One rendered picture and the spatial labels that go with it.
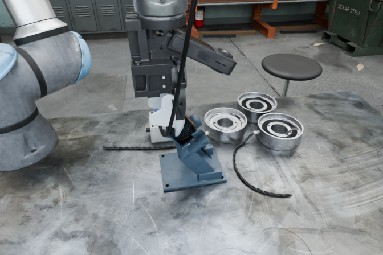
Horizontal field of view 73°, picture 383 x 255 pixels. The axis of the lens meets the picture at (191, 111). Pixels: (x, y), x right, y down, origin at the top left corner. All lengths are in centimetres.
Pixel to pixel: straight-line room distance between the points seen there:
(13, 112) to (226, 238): 47
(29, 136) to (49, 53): 18
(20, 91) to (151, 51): 31
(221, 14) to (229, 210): 415
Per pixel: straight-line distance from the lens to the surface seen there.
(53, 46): 65
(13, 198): 62
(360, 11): 374
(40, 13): 66
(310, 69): 155
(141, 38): 39
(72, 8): 393
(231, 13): 456
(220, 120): 67
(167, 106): 43
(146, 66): 39
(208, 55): 40
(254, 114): 69
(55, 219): 55
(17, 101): 62
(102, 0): 384
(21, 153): 66
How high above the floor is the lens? 121
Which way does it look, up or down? 34 degrees down
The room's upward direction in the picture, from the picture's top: straight up
